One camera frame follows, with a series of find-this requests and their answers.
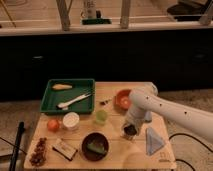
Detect white plastic cup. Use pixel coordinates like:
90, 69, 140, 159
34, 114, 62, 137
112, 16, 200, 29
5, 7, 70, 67
62, 112, 80, 130

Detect brown cardboard box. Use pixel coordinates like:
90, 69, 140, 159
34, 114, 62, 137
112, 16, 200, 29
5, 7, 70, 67
52, 139, 78, 161

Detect metal cup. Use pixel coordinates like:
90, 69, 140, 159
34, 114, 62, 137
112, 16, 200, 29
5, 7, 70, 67
122, 133, 135, 141

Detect orange plastic bowl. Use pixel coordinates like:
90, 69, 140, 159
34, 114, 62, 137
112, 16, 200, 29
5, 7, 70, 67
115, 89, 131, 110

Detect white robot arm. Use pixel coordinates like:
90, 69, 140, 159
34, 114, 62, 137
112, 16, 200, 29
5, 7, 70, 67
123, 83, 213, 143

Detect small dark table item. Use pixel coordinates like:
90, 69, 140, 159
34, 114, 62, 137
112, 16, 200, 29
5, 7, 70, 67
99, 98, 113, 105

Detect green plastic tray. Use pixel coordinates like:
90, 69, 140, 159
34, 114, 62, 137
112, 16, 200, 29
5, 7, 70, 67
40, 78, 95, 115

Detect black pole left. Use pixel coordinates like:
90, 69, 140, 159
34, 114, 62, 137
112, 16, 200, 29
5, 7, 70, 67
9, 122, 25, 171

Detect dark brown bowl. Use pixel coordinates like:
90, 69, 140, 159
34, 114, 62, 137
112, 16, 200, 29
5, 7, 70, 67
81, 132, 109, 161

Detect brown grape bunch toy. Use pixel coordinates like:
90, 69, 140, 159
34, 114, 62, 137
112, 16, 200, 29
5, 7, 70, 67
30, 138, 46, 167

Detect orange tomato toy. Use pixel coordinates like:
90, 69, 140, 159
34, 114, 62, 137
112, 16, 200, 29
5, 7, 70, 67
47, 119, 60, 132

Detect green item in bowl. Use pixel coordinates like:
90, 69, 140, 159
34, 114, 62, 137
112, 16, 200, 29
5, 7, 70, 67
87, 143, 106, 154

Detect green plastic cup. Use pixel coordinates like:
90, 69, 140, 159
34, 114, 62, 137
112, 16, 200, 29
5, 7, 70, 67
95, 110, 108, 125

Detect blue folded cloth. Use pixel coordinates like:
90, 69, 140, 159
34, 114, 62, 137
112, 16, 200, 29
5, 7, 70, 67
146, 127, 166, 156

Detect black cable on floor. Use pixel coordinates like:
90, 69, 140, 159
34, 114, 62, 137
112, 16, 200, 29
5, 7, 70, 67
168, 132, 213, 171

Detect blue sponge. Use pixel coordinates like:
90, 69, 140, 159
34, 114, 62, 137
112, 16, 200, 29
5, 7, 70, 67
145, 111, 152, 123

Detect yellow corn cob toy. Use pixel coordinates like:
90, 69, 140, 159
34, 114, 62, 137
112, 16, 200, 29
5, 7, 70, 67
52, 84, 72, 90

